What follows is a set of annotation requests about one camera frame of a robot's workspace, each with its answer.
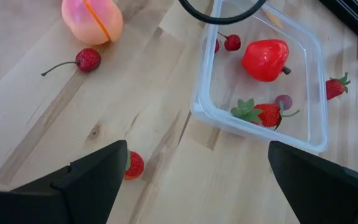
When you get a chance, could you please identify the red toy apple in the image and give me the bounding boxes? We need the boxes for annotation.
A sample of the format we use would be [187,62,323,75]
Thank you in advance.
[241,39,292,83]

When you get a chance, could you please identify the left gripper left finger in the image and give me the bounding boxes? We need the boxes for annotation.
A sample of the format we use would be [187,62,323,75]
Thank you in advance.
[0,139,129,224]

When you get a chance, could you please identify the clear plastic tupperware container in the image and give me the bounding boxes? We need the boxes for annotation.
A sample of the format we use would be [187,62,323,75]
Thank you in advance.
[190,0,329,154]

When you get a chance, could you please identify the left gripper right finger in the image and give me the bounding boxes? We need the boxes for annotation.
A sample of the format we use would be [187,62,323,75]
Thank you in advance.
[267,140,358,224]

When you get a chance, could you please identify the pink toy peach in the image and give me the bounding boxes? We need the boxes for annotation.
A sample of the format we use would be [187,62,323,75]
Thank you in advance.
[61,0,124,46]

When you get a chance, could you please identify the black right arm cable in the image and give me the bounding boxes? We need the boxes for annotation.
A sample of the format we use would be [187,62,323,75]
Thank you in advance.
[178,0,267,26]

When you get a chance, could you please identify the red toy strawberry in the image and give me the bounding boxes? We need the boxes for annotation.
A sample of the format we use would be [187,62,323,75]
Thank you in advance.
[325,72,352,101]
[230,98,284,131]
[124,150,145,181]

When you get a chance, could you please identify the purple cherry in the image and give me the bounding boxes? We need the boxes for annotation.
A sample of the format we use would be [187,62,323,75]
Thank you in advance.
[274,94,301,118]

